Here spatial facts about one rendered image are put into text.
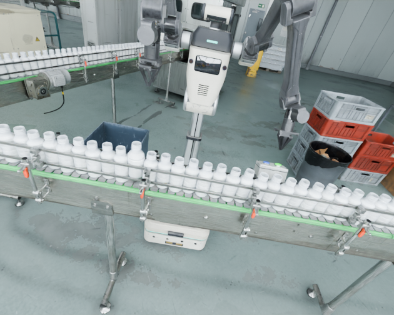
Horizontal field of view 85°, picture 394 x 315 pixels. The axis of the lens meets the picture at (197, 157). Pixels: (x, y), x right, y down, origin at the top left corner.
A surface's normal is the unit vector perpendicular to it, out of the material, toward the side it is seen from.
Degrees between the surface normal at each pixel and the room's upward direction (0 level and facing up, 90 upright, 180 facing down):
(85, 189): 90
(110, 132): 90
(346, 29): 90
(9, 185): 90
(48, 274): 0
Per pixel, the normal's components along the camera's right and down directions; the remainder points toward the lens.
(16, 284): 0.17, -0.81
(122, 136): -0.07, 0.56
